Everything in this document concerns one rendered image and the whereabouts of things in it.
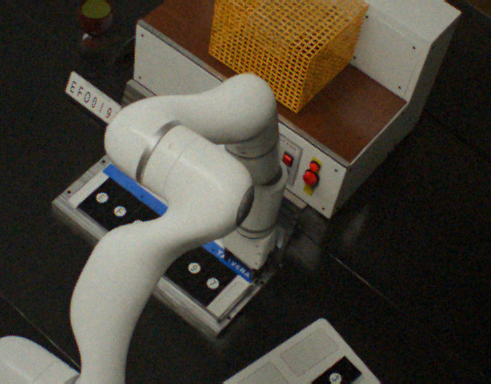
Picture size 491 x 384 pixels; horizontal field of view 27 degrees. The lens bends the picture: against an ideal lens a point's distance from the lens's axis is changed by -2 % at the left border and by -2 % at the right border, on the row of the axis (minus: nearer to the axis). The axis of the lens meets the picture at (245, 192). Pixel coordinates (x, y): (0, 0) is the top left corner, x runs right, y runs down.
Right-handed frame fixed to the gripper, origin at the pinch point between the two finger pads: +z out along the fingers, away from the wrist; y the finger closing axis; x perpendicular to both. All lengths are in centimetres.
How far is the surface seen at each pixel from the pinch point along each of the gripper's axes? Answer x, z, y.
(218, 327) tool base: -13.7, 1.9, 5.0
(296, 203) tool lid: 7.7, -16.8, 4.2
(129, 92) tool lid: 7.0, -15.2, -37.0
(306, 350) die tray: -5.6, 3.2, 20.6
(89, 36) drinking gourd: 23, 2, -64
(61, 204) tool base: -13.8, 1.9, -36.5
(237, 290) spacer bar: -5.3, 1.1, 2.9
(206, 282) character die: -8.1, 0.9, -2.7
